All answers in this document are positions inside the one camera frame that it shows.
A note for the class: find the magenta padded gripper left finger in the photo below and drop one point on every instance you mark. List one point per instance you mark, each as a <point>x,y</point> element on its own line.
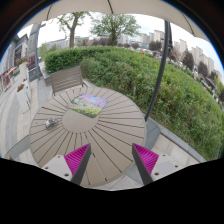
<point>72,166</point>

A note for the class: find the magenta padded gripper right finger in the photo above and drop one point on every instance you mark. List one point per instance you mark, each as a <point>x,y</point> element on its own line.
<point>152,166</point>

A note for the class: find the small grey computer mouse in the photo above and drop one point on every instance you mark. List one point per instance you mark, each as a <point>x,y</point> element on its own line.
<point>51,122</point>

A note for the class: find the colourful floral mouse pad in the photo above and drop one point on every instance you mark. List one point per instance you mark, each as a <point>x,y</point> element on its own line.
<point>88,105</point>

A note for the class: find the round slatted wooden table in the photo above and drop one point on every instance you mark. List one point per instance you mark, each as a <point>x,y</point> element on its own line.
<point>111,134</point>

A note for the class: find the trimmed green hedge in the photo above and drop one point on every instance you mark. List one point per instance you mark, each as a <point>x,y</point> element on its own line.
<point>182,104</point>

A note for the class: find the white flower planter box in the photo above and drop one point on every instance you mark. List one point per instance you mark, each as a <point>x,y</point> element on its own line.
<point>24,96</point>

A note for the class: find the slatted wooden chair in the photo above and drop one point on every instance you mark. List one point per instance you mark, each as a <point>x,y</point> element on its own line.
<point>66,78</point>

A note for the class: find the dark curved umbrella pole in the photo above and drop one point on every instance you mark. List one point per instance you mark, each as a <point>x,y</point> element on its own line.
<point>166,48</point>

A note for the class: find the right tree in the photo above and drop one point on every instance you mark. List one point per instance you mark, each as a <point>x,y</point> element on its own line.
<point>114,26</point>

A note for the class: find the tree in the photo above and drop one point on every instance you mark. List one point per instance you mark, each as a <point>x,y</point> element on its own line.
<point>114,26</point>
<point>68,23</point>

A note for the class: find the left tree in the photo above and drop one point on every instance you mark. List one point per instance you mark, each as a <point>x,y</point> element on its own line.
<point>68,23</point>

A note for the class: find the beige patio umbrella canopy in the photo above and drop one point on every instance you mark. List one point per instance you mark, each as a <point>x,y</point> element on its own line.
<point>156,8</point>

